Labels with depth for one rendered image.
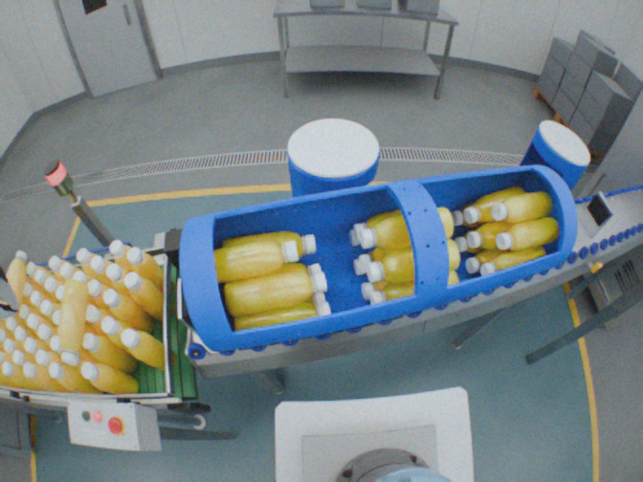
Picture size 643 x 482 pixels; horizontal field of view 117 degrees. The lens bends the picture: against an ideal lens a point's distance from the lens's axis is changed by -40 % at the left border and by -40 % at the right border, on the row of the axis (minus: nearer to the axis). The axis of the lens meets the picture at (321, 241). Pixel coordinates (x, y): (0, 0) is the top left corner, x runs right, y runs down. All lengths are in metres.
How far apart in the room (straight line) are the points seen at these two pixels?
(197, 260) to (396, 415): 0.41
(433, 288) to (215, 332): 0.40
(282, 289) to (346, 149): 0.53
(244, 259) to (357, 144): 0.56
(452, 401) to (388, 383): 1.17
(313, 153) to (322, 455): 0.79
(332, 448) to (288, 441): 0.07
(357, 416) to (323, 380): 1.18
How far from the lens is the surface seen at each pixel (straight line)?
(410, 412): 0.55
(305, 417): 0.54
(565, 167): 1.43
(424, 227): 0.59
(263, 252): 0.60
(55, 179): 1.02
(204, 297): 0.56
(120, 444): 0.71
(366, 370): 1.72
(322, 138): 1.03
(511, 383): 1.99
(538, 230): 0.84
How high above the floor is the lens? 1.68
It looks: 57 degrees down
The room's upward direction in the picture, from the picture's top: 1 degrees counter-clockwise
